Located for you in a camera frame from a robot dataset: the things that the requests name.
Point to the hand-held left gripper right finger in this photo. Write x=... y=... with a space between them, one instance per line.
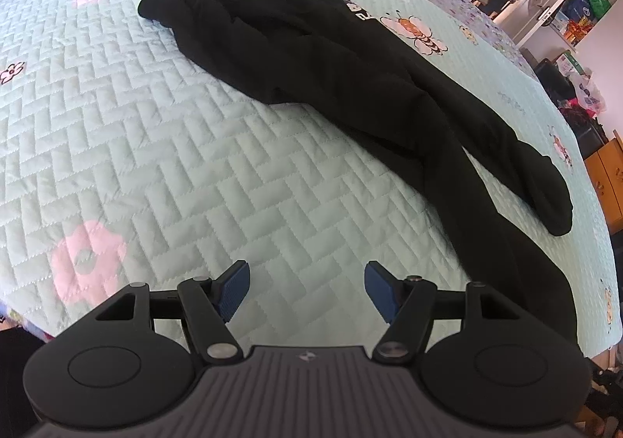
x=379 y=289

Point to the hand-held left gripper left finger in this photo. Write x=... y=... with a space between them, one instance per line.
x=234 y=287

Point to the black pants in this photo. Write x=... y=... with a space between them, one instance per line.
x=350 y=58

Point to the mint quilted bee bedspread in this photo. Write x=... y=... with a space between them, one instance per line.
x=146 y=126

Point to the wooden dresser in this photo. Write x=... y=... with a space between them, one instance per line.
x=608 y=180

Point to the black sofa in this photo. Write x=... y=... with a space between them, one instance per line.
x=564 y=92

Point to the white plastic bag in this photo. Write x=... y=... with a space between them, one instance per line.
x=589 y=95

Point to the pile of colourful bags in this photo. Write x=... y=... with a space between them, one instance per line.
x=584 y=9

